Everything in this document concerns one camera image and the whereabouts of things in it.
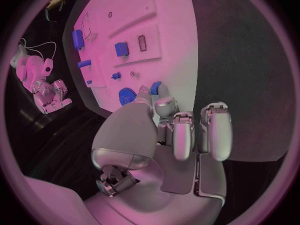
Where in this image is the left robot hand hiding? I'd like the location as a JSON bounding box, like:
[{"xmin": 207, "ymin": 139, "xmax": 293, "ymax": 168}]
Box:
[{"xmin": 83, "ymin": 83, "xmax": 235, "ymax": 225}]

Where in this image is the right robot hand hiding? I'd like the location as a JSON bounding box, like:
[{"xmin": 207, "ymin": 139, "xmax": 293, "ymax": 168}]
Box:
[{"xmin": 31, "ymin": 79, "xmax": 74, "ymax": 115}]

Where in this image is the blue plug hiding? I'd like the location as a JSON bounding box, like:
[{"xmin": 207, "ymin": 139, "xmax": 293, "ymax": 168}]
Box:
[{"xmin": 150, "ymin": 81, "xmax": 163, "ymax": 96}]

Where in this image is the large blue cylinder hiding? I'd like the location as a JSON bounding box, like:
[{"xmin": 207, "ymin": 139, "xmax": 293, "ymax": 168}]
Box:
[{"xmin": 71, "ymin": 29, "xmax": 85, "ymax": 51}]

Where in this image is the white task board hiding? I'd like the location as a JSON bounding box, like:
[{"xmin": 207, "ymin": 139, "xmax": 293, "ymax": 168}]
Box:
[{"xmin": 61, "ymin": 0, "xmax": 200, "ymax": 117}]

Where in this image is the blue gear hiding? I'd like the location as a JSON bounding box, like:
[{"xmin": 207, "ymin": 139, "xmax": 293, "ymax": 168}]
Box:
[{"xmin": 118, "ymin": 87, "xmax": 137, "ymax": 107}]

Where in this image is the long blue peg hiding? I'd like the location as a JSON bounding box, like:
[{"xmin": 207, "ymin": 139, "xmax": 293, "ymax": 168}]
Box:
[{"xmin": 76, "ymin": 59, "xmax": 93, "ymax": 69}]

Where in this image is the blue block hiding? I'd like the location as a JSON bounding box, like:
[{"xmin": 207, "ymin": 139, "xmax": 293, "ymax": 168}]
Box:
[{"xmin": 113, "ymin": 42, "xmax": 130, "ymax": 58}]

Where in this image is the white cable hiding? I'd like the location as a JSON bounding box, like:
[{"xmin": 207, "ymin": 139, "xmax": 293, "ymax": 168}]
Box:
[{"xmin": 19, "ymin": 37, "xmax": 58, "ymax": 61}]

